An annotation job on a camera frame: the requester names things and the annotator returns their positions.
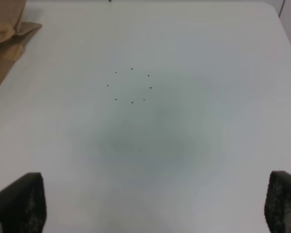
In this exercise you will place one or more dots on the brown linen tote bag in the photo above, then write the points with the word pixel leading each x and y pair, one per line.
pixel 14 34

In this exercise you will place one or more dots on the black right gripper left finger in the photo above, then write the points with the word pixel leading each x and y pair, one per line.
pixel 23 206

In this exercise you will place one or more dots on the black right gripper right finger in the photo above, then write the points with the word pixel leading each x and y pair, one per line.
pixel 277 208

